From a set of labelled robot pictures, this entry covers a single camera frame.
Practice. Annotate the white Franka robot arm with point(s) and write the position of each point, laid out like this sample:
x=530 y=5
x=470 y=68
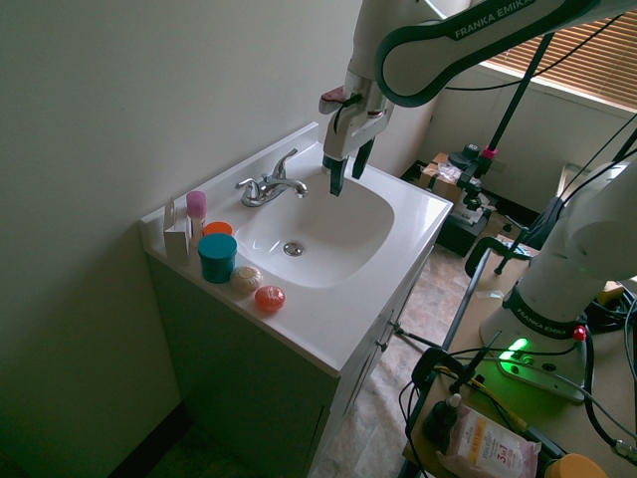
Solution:
x=562 y=234

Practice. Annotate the wooden window blinds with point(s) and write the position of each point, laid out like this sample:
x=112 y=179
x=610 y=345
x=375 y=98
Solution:
x=577 y=62

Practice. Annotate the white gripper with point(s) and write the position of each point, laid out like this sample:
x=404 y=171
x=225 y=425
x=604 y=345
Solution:
x=355 y=127

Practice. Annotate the teal round jar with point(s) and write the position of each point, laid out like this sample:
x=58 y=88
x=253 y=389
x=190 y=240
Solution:
x=217 y=257

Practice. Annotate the black C-clamp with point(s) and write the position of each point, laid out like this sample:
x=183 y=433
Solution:
x=492 y=254

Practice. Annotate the red emergency stop button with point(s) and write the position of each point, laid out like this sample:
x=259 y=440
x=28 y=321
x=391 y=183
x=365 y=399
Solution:
x=578 y=333

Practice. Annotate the orange lid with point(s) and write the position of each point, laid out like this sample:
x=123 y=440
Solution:
x=218 y=229

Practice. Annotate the red wrist camera mount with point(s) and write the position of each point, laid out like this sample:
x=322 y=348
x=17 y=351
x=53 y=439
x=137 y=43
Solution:
x=332 y=101

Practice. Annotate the white cardboard box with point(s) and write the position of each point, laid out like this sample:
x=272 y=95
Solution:
x=176 y=236

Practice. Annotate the chrome sink faucet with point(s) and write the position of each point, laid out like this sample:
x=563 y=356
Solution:
x=271 y=185

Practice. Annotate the black table clamp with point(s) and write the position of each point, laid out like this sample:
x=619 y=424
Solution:
x=438 y=366

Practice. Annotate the brown cardboard box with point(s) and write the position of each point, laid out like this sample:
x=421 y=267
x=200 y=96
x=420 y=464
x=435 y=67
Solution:
x=438 y=179

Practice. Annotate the black camera stand pole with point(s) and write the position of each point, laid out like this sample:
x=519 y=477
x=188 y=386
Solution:
x=517 y=92

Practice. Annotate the cream wrapped round soap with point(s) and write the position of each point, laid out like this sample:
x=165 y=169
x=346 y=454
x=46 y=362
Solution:
x=246 y=279

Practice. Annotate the orange wrapped round soap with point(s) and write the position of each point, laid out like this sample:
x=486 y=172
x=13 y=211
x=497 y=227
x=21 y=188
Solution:
x=270 y=298

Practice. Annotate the chrome sink drain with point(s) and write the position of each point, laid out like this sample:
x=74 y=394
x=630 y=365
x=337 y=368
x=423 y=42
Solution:
x=293 y=248

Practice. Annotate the orange round container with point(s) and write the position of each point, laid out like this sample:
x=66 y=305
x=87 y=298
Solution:
x=577 y=467

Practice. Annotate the pink capped sanitizer bottle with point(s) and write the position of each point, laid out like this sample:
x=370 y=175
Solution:
x=196 y=210

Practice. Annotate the white vanity cabinet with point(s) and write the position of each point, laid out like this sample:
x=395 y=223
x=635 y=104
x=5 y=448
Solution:
x=278 y=388

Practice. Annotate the dark dropper bottle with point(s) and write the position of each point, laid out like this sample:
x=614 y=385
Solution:
x=440 y=418

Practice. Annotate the white vanity sink top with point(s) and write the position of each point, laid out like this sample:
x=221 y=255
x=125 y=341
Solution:
x=318 y=249

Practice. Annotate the micellar wipes pack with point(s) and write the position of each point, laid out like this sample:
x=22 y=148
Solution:
x=490 y=443

